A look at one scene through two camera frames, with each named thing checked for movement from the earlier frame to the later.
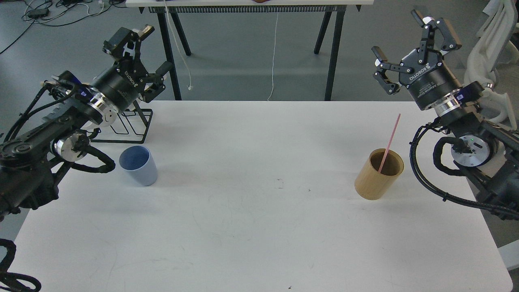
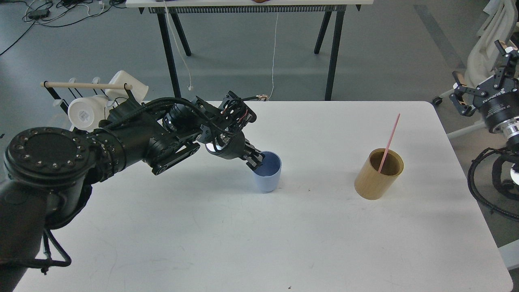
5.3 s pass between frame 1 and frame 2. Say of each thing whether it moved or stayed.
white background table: stayed
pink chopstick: stayed
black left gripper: moved
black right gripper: moved
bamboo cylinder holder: stayed
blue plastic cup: moved
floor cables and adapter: stayed
